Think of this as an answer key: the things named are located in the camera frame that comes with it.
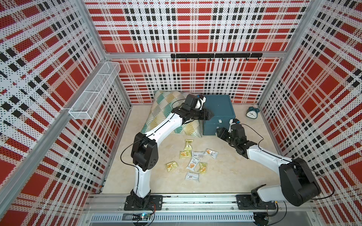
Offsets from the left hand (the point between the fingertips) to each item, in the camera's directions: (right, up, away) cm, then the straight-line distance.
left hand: (211, 114), depth 84 cm
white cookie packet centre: (-8, -26, +6) cm, 28 cm away
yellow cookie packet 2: (-25, -31, 0) cm, 40 cm away
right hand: (+7, -10, +5) cm, 13 cm away
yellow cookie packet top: (-14, -21, +9) cm, 27 cm away
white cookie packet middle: (-11, -31, +2) cm, 32 cm away
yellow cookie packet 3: (-5, -32, -1) cm, 33 cm away
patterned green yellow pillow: (-33, +8, +16) cm, 37 cm away
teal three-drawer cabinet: (+7, +5, +4) cm, 9 cm away
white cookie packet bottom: (-11, -37, -3) cm, 38 cm away
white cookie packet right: (+2, -26, +6) cm, 26 cm away
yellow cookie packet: (-15, -26, +6) cm, 31 cm away
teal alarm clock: (+36, +2, +23) cm, 43 cm away
